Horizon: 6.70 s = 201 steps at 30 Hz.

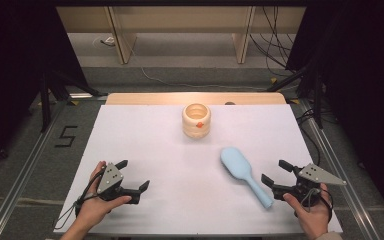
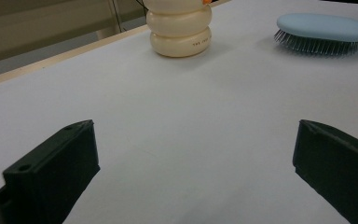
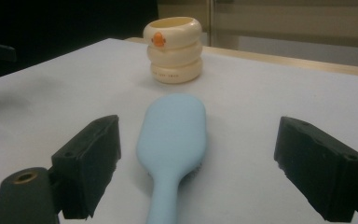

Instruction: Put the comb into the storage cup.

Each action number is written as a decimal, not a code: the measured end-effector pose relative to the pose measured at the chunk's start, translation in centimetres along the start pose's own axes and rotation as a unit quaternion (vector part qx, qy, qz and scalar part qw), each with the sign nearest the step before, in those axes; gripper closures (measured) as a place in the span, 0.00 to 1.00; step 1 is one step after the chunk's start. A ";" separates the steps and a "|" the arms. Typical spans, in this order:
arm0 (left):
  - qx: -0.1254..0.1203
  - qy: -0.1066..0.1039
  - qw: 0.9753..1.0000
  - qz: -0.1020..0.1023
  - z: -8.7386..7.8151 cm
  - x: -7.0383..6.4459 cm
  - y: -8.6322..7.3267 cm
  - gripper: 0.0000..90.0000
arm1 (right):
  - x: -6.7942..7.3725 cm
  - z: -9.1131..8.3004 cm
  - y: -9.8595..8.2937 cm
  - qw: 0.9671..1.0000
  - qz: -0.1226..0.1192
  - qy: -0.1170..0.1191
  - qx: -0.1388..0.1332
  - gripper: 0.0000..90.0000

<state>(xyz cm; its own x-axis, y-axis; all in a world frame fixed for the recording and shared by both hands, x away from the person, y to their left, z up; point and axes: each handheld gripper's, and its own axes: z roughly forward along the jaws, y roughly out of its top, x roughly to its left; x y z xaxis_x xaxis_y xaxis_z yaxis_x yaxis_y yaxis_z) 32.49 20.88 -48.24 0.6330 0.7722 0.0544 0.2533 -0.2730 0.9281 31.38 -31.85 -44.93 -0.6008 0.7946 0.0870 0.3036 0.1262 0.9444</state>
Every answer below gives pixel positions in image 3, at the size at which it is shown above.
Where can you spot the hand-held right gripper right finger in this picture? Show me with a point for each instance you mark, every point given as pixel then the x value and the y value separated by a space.
pixel 320 168

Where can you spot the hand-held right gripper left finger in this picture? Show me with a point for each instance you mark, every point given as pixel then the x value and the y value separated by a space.
pixel 88 161

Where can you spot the light blue hairbrush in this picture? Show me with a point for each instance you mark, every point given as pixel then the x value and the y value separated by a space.
pixel 171 146

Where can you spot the cream ringed cup orange beak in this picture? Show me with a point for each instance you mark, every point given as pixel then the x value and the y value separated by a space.
pixel 174 51

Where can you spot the black curtain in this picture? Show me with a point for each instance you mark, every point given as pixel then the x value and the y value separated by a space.
pixel 68 28

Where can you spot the beige wooden furniture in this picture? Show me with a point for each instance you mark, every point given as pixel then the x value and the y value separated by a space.
pixel 292 21

